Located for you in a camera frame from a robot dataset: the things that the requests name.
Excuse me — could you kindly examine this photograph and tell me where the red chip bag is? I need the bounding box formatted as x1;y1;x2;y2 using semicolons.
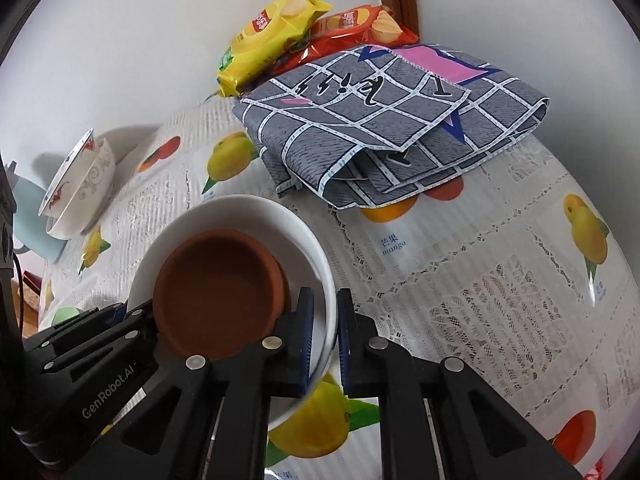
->
270;5;418;78

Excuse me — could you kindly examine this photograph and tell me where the blue and red printed bowl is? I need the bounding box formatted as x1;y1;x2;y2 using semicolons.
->
39;129;98;218

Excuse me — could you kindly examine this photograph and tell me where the large brown bowl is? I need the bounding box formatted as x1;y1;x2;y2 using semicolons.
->
152;229;292;362

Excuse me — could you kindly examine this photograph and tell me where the grey checked folded cloth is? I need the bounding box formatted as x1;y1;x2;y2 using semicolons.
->
234;42;551;210

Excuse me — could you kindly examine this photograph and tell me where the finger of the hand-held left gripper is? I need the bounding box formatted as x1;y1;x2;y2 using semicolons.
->
37;317;166;378
22;299;153;356

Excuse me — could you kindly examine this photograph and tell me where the light green plate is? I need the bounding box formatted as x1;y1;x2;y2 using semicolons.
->
50;306;83;326

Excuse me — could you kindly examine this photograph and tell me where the light blue thermos jug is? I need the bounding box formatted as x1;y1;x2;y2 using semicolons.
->
11;177;68;263

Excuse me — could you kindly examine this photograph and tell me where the plain white bowl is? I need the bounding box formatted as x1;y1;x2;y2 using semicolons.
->
127;195;337;431

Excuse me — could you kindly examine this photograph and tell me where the white bowl with grey pattern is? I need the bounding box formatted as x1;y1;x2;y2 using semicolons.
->
46;137;118;241

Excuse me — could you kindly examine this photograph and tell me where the yellow chip bag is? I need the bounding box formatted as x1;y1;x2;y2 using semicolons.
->
216;0;335;98

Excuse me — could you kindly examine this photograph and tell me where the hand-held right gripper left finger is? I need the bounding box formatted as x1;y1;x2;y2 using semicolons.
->
65;287;316;480

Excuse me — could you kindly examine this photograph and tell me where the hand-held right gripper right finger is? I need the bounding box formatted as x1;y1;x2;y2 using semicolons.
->
336;287;583;480

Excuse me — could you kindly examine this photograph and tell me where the black cable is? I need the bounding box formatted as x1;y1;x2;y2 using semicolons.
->
12;252;26;333

